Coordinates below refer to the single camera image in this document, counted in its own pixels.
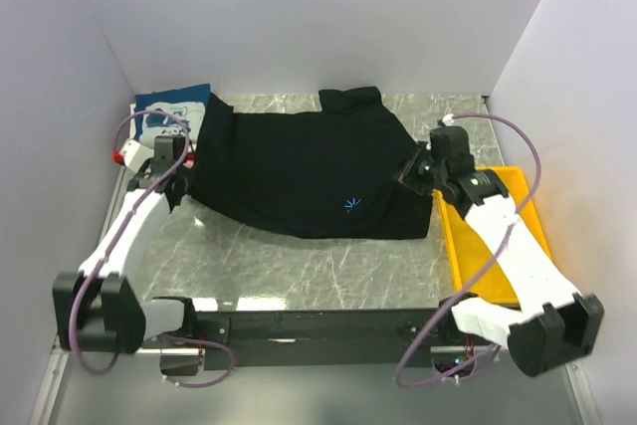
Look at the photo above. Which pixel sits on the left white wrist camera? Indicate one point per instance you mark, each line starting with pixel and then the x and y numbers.
pixel 132 155

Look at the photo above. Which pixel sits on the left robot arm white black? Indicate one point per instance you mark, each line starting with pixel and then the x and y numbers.
pixel 96 307

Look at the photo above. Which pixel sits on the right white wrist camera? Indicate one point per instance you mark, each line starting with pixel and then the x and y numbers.
pixel 446 121

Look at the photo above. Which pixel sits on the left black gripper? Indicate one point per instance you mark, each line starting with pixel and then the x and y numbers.
pixel 188 176

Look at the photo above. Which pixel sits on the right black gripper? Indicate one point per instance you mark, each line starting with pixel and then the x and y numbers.
pixel 408 175

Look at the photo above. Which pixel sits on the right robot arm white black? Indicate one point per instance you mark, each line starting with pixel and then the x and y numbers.
pixel 553 323

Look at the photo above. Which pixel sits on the black t shirt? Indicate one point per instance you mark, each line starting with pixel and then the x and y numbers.
pixel 323 174

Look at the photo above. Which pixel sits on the yellow plastic tray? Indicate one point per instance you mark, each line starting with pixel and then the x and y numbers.
pixel 467 253

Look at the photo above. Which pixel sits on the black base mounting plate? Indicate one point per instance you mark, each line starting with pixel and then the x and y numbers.
pixel 225 341

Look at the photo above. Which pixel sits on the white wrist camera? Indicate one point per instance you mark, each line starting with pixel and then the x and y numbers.
pixel 446 121
pixel 132 155

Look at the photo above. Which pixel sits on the blue mickey print t shirt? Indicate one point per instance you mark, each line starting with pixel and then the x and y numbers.
pixel 165 110

